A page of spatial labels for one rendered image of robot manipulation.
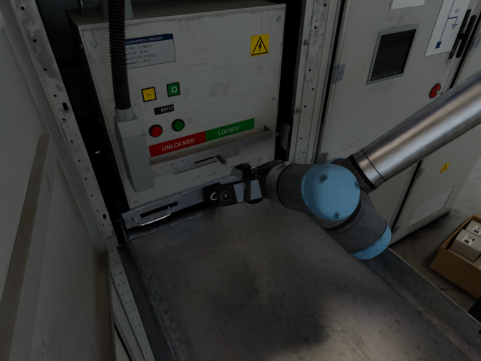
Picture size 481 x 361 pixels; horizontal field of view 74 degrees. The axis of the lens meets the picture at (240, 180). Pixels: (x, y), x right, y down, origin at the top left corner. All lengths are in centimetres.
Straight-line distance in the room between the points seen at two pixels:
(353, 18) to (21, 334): 95
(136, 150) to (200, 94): 24
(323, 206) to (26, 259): 40
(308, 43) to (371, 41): 24
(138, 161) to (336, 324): 57
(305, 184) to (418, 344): 46
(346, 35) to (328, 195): 58
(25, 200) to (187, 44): 48
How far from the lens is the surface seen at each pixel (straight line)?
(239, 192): 68
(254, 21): 87
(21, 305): 41
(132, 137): 71
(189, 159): 87
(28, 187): 55
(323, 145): 112
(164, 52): 79
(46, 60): 71
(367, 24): 105
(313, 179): 52
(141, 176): 76
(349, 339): 79
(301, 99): 99
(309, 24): 93
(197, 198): 100
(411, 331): 85
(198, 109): 86
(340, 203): 54
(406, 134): 70
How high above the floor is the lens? 153
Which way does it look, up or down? 37 degrees down
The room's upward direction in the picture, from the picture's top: straight up
